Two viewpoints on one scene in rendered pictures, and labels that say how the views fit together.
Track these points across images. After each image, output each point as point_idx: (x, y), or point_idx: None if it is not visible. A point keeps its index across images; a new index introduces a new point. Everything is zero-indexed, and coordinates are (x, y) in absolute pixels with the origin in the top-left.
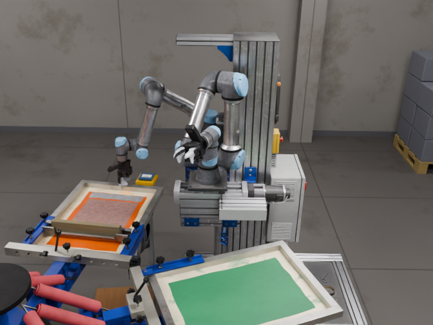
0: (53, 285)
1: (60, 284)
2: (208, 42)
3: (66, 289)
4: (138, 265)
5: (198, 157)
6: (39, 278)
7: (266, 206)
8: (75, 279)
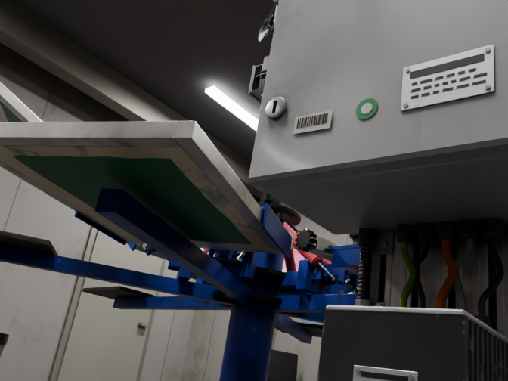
0: (298, 251)
1: (311, 264)
2: None
3: (338, 302)
4: (300, 240)
5: (273, 31)
6: (286, 227)
7: (264, 58)
8: (332, 279)
